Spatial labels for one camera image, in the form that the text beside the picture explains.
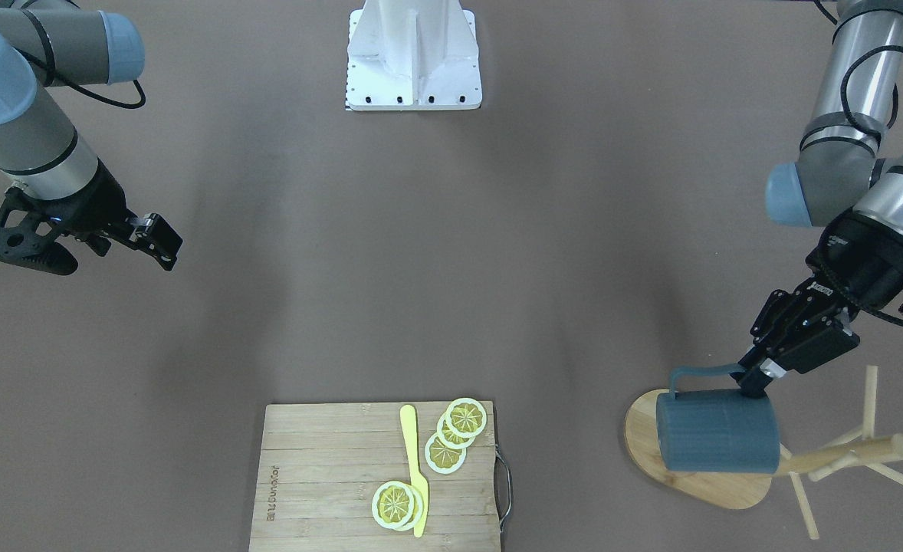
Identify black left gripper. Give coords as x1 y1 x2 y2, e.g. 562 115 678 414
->
738 211 903 399

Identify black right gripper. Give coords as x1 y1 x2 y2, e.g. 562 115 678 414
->
57 161 184 271

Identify dark teal mug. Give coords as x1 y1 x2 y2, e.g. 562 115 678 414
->
655 364 780 475

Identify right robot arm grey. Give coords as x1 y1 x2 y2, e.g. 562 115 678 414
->
0 1 182 275

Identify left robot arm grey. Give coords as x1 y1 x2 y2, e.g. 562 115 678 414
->
731 1 903 399

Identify wooden cup storage rack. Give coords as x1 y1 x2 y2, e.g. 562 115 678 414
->
623 366 903 539

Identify bamboo cutting board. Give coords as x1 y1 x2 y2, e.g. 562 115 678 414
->
249 401 511 551

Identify yellow plastic knife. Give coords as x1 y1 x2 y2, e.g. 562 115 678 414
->
399 404 430 538

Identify lemon slice middle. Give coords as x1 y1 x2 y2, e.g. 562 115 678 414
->
436 413 476 450

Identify lemon slice lower of three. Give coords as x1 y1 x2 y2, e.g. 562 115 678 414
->
425 433 467 475

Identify lemon slice under front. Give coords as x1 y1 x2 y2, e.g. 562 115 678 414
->
396 485 425 532

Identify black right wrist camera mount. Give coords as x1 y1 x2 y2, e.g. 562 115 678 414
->
0 186 79 275

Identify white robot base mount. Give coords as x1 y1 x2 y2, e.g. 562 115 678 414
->
344 1 483 111

